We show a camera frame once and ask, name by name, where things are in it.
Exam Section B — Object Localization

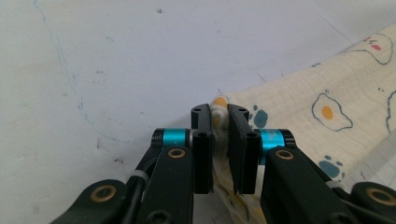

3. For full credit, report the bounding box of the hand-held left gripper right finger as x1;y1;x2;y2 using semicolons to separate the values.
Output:
227;103;296;195

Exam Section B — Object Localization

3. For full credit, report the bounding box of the cream egg-print cloth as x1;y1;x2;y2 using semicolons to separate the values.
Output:
210;22;396;224

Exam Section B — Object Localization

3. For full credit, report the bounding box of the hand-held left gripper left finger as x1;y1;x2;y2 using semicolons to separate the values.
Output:
152;103;216;195

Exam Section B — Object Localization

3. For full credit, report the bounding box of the thin black finger cable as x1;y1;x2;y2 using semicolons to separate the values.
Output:
120;157;160;224

